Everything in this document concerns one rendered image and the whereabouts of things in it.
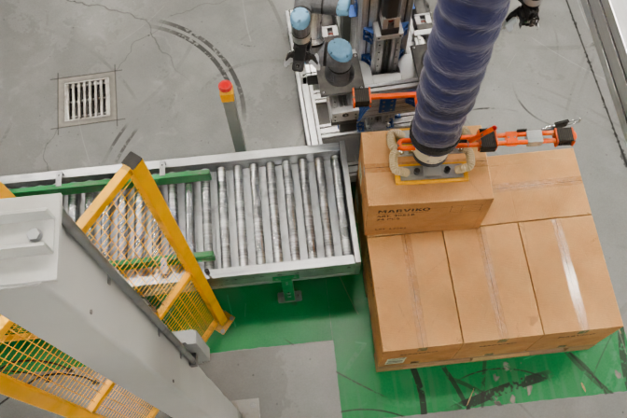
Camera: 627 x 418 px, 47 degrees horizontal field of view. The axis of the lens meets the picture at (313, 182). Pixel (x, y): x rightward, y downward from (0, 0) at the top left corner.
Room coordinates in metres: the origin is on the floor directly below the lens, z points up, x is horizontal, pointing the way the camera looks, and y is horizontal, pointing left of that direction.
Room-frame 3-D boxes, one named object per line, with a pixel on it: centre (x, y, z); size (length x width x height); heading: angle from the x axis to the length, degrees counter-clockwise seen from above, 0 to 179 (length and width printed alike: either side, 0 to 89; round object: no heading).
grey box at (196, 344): (0.53, 0.50, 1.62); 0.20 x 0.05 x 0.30; 93
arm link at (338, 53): (1.99, -0.15, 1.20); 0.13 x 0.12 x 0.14; 80
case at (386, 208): (1.51, -0.55, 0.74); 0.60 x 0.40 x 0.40; 91
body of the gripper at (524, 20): (1.85, -0.92, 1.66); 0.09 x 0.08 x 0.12; 6
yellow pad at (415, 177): (1.41, -0.55, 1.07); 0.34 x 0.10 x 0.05; 91
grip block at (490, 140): (1.51, -0.80, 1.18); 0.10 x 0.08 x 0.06; 1
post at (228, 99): (1.95, 0.42, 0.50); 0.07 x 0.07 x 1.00; 3
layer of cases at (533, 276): (1.23, -0.87, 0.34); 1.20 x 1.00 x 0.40; 93
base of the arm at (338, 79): (1.99, -0.16, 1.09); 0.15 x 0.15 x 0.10
